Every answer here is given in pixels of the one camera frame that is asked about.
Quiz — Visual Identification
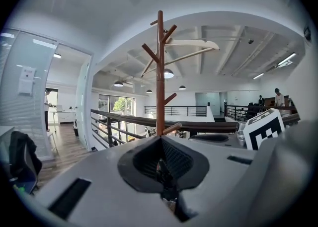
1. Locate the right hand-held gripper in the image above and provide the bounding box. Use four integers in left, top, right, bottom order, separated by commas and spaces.
188, 108, 286, 151

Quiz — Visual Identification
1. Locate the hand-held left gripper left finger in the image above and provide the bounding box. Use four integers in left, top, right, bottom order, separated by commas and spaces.
34, 135, 180, 227

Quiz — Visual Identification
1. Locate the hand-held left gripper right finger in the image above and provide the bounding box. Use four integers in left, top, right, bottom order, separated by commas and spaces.
160, 135, 258, 227

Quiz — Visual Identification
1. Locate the brown wooden coat stand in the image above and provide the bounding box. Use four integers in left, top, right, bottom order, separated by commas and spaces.
141, 10, 183, 137

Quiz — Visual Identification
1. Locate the dark railing with wooden handrail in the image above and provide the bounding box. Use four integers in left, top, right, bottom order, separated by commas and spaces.
90, 108, 300, 152

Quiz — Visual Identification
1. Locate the black metal balcony railing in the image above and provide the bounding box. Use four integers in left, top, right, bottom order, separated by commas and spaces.
143, 105, 207, 117

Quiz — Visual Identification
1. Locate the white office counter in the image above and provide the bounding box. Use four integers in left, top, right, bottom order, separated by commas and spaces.
49, 110, 77, 124

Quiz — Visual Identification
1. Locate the pale wooden clothes hanger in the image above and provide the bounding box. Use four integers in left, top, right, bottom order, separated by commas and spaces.
141, 37, 221, 78

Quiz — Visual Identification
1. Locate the grey chair with blue seat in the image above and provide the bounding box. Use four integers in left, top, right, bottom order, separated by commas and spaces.
9, 141, 40, 196

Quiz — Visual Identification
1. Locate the black jacket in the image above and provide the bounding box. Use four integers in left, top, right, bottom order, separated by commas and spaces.
8, 131, 43, 180

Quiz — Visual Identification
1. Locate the frosted glass partition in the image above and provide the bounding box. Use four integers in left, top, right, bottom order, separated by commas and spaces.
0, 29, 59, 162

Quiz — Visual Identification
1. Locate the white paper notice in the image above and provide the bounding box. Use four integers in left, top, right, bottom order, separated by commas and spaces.
17, 66, 37, 96

